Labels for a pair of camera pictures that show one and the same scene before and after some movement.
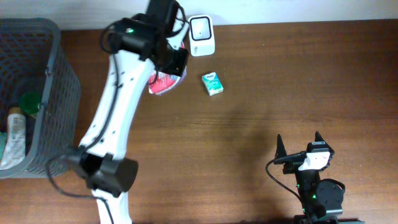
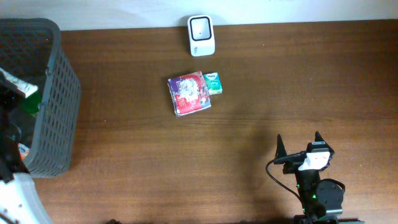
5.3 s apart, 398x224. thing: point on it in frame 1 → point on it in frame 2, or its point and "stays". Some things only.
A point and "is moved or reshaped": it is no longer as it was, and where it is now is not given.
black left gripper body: [170, 58] → [9, 98]
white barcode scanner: [201, 35] stays
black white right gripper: [290, 167] stays
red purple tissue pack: [165, 83] → [189, 93]
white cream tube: [15, 145] is moved or reshaped
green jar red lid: [30, 102] stays
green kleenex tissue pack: [212, 83] stays
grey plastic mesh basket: [32, 60] stays
